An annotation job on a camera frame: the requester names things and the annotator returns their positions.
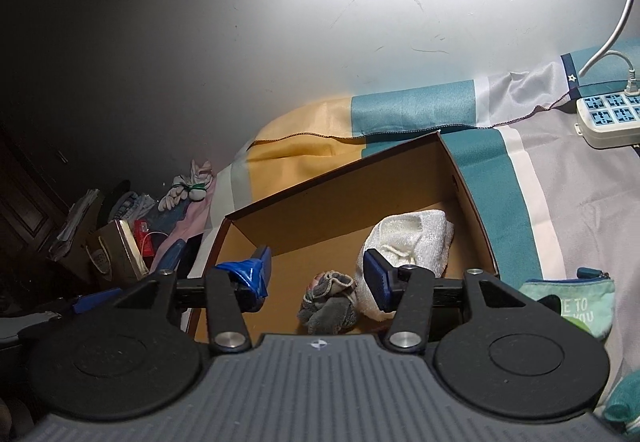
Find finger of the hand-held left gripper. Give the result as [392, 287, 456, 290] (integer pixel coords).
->
[72, 288, 123, 314]
[150, 238, 188, 275]

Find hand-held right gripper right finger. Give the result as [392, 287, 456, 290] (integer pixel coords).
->
[362, 248, 527, 353]

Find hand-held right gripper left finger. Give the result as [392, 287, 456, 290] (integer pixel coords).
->
[112, 244, 273, 355]

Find grey sock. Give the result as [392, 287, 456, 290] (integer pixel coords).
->
[298, 272, 358, 334]

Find white towel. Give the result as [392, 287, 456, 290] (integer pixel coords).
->
[354, 209, 456, 323]

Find brown cardboard shoe box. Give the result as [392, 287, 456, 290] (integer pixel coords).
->
[187, 131, 501, 338]

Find teal mesh cloth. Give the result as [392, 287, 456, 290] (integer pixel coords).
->
[602, 374, 640, 435]

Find pink cloth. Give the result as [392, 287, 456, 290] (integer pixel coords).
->
[150, 174, 218, 273]

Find red packet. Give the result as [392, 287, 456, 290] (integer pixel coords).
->
[134, 219, 156, 257]

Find brown paper bag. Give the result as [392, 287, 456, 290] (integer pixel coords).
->
[85, 219, 151, 290]

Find white gloves bundle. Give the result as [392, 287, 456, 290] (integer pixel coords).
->
[158, 161, 213, 213]

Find blue jeans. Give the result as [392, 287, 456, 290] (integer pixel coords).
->
[107, 192, 156, 223]

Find stack of papers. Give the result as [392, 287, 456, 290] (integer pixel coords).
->
[47, 189, 103, 263]

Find dark wooden cabinet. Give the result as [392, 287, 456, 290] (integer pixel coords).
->
[0, 122, 66, 273]

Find teal grey striped bedsheet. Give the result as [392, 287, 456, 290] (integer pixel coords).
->
[202, 38, 640, 423]

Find mint green zip pouch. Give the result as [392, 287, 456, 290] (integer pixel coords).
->
[517, 267, 617, 340]

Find white power strip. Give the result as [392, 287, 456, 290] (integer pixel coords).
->
[576, 92, 640, 150]

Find white plug cable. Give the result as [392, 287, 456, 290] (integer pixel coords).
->
[577, 0, 640, 98]

